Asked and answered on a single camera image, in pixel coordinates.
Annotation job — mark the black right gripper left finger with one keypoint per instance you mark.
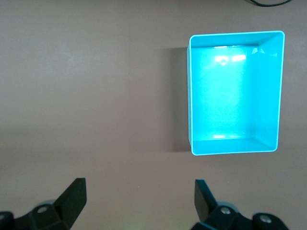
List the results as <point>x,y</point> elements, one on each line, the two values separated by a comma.
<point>62,210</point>

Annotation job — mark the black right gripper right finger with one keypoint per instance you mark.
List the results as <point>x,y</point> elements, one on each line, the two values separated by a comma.
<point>216,218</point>

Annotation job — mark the cyan plastic storage bin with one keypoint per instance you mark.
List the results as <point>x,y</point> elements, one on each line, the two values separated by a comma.
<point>230,95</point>

